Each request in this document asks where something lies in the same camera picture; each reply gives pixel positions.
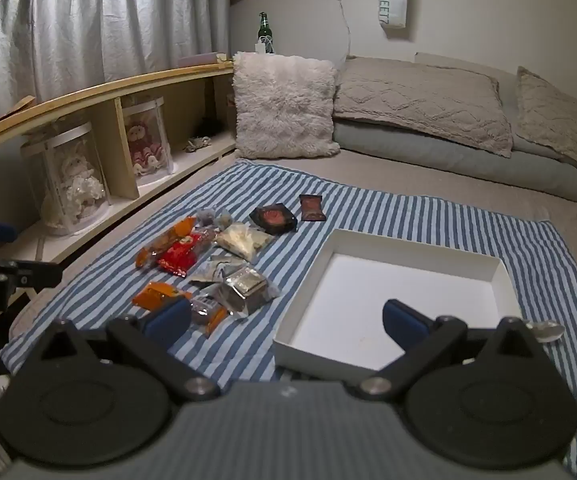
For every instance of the brown cardboard piece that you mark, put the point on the brown cardboard piece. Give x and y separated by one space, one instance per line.
3 112

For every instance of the clear display case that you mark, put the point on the clear display case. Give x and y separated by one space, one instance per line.
143 110
68 140

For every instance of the white hanging bag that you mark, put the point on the white hanging bag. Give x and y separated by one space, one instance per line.
392 5

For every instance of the blue white striped cloth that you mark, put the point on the blue white striped cloth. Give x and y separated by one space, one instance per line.
418 175

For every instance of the orange snack packet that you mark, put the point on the orange snack packet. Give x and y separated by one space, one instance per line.
156 295
163 245

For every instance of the black mooncake packet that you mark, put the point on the black mooncake packet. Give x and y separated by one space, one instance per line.
273 217

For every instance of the red plush doll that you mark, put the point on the red plush doll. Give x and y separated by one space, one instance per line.
143 142

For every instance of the plain beige pillow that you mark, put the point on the plain beige pillow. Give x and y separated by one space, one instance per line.
468 63

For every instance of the green small sweet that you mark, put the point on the green small sweet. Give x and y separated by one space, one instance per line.
224 218

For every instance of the clear crinkled snack packet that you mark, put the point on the clear crinkled snack packet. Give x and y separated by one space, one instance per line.
213 270

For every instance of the cream snack packet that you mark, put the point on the cream snack packet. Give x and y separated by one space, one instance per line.
243 242

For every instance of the pink flat box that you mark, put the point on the pink flat box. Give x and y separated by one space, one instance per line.
198 59

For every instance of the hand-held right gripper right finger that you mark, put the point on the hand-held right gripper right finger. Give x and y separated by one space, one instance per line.
406 325

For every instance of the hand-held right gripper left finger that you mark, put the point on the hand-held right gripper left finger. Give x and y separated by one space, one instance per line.
168 320

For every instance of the gold topped pastry packet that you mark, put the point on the gold topped pastry packet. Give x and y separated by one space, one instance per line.
243 287

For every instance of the grey folded blanket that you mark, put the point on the grey folded blanket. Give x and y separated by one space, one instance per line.
418 160

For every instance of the wooden shelf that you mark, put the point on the wooden shelf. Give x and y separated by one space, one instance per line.
103 130

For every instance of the brown snack packet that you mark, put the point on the brown snack packet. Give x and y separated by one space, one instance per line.
312 208

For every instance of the silver curtain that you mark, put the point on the silver curtain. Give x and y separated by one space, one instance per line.
68 35

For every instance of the red snack packet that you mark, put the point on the red snack packet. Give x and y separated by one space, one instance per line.
181 257

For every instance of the white cardboard box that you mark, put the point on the white cardboard box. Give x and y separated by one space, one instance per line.
418 280

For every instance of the beige quilted pillow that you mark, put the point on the beige quilted pillow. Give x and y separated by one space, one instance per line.
558 120
418 100

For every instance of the fluffy white pillow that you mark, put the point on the fluffy white pillow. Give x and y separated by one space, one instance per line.
283 105

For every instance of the white plush doll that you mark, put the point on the white plush doll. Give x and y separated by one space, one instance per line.
78 185

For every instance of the green glass bottle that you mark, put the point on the green glass bottle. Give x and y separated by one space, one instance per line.
265 30

